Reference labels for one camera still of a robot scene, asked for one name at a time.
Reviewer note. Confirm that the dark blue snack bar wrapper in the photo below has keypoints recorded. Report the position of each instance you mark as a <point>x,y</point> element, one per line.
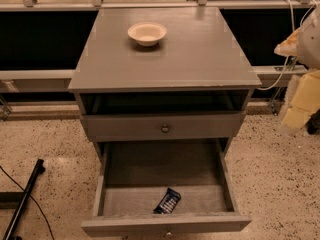
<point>168,202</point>

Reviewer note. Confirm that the open grey wooden drawer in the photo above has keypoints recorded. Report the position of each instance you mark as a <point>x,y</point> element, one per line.
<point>135,176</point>

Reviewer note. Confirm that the grey metal railing frame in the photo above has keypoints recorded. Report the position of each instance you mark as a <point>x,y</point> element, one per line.
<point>34,17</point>

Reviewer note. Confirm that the white paper bowl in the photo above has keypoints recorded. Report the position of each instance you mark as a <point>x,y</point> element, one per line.
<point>147,34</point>

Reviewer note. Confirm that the closed grey upper drawer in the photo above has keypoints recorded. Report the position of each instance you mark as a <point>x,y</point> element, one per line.
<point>141,127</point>

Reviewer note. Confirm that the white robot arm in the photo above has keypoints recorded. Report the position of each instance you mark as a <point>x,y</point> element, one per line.
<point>302,98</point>

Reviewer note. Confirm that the black metal stand leg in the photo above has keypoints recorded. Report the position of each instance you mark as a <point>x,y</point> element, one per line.
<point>26,194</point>

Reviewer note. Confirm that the grey wooden drawer cabinet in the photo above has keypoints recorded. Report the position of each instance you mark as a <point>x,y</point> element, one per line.
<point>198,67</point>

